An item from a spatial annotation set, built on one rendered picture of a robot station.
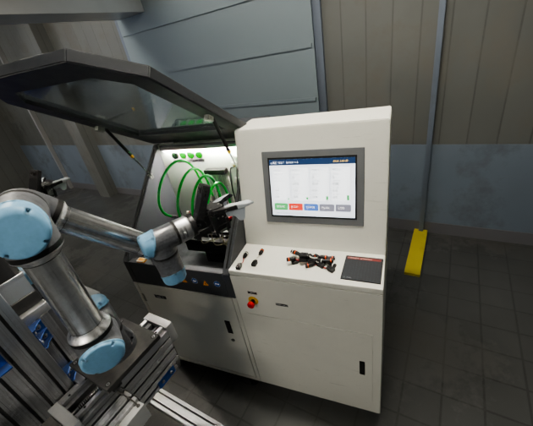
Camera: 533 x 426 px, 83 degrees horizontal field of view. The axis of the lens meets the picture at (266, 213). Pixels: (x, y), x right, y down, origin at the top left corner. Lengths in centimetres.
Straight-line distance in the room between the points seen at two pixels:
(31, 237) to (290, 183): 100
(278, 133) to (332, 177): 32
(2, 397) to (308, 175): 131
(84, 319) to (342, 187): 105
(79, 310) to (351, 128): 113
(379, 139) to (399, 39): 164
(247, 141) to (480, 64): 195
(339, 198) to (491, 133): 184
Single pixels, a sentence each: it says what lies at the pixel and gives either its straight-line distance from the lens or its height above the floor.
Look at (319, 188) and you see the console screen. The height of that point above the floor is 127.
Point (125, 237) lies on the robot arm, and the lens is 102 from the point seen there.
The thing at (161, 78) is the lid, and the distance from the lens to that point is 111.
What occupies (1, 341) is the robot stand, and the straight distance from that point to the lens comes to 123.
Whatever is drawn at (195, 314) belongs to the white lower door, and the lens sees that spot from 188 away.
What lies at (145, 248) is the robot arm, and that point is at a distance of 90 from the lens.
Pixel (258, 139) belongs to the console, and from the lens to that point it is 145.
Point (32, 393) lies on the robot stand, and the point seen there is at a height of 104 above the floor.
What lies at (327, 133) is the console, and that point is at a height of 151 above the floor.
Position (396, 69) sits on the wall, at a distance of 291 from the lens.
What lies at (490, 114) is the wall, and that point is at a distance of 296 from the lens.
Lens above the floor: 188
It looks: 29 degrees down
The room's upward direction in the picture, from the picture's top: 11 degrees counter-clockwise
